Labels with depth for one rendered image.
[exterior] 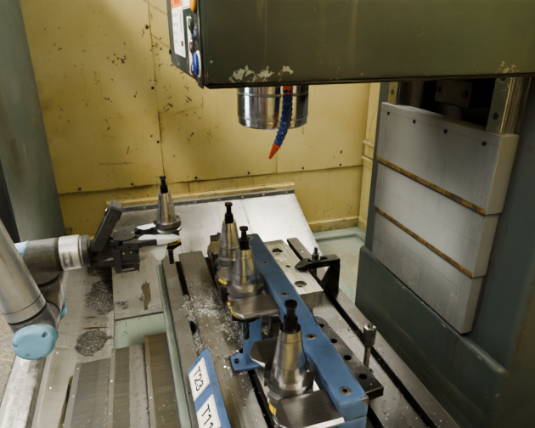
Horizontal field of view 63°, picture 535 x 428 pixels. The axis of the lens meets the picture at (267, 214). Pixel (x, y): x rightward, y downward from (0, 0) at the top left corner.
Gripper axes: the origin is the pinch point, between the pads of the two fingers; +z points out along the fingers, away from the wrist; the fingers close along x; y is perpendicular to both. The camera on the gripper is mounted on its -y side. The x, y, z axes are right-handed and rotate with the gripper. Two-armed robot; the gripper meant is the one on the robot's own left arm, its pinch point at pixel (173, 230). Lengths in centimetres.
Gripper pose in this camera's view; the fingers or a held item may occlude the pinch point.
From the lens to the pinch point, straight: 104.9
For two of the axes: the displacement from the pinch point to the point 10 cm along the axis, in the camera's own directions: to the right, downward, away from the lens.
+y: 0.1, 9.2, 3.9
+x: 3.0, 3.7, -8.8
